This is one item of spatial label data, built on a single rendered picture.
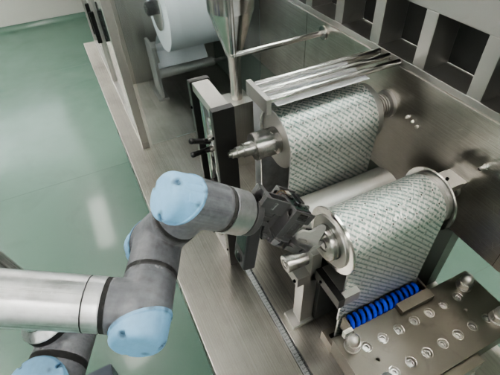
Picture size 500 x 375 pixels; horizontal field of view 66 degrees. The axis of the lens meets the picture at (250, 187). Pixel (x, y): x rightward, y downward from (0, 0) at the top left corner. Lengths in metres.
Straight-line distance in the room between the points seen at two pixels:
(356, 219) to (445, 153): 0.30
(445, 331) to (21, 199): 2.76
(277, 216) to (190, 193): 0.19
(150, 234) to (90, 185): 2.43
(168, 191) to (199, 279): 0.67
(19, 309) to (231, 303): 0.66
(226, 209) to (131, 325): 0.20
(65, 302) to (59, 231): 2.24
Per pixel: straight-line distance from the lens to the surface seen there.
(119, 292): 0.54
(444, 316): 1.03
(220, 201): 0.55
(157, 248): 0.58
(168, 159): 1.57
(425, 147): 1.00
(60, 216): 2.87
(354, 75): 0.92
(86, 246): 2.61
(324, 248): 0.79
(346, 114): 0.90
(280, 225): 0.65
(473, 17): 0.87
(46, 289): 0.56
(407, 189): 0.85
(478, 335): 1.04
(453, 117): 0.93
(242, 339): 1.07
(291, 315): 1.09
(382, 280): 0.94
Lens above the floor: 1.87
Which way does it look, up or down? 44 degrees down
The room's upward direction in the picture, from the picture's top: 3 degrees counter-clockwise
